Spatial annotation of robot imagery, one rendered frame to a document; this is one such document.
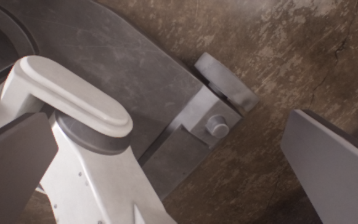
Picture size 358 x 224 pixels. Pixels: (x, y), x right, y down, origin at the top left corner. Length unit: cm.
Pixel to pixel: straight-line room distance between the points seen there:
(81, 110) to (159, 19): 38
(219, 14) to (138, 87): 33
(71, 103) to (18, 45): 20
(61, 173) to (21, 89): 14
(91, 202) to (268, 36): 64
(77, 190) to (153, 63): 29
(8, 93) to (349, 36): 91
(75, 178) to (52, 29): 30
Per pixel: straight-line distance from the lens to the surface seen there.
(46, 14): 50
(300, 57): 80
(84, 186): 32
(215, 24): 65
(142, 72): 47
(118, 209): 31
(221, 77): 49
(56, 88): 35
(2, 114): 38
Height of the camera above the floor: 63
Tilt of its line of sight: 64 degrees down
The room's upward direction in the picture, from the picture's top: 164 degrees clockwise
